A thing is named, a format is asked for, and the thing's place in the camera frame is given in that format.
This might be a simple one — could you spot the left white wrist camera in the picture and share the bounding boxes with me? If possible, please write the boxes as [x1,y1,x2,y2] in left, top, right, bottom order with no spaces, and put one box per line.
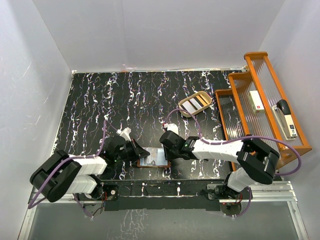
[116,127,131,142]

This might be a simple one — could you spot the orange wooden tiered shelf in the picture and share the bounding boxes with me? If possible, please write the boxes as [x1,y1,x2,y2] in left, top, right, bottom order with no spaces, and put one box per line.
[215,51,312,168]

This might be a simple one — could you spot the brown leather card holder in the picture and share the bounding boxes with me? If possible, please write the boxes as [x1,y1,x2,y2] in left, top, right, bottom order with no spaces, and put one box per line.
[137,147,170,168]

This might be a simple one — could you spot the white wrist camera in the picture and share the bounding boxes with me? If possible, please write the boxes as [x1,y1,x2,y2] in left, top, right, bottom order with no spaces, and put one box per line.
[163,123,179,135]
[116,127,131,142]

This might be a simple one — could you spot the stack of credit cards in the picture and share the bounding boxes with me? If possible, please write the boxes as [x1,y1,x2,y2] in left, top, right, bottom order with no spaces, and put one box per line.
[179,93,211,115]

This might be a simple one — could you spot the white staple box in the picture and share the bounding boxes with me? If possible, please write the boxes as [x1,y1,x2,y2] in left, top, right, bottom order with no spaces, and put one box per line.
[248,90,265,114]

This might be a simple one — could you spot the beige oval tray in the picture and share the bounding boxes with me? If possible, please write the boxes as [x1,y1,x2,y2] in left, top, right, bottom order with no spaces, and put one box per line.
[178,91,213,118]

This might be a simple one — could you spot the black beige stapler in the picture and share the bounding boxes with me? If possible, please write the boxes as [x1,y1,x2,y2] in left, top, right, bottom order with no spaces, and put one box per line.
[271,99,298,141]

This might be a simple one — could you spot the purple cable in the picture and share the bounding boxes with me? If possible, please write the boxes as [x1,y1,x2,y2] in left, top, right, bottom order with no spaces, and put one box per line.
[163,108,302,218]
[27,119,121,210]

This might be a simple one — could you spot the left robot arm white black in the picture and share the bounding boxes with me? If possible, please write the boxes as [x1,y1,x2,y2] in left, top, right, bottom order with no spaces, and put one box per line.
[29,135,151,203]

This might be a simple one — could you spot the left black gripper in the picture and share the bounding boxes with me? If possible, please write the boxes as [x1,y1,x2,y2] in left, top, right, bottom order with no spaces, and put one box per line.
[114,137,150,162]

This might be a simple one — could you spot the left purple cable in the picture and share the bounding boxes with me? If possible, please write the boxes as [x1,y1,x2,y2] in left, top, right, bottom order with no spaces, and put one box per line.
[27,119,121,210]

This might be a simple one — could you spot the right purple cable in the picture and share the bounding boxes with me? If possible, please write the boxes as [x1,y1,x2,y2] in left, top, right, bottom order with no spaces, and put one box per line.
[163,108,302,218]

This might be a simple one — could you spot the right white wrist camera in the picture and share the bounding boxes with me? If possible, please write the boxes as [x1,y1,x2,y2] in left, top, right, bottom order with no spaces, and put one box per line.
[163,123,179,135]

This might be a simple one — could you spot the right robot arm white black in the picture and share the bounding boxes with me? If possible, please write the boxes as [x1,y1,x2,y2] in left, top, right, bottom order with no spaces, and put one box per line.
[159,130,280,199]

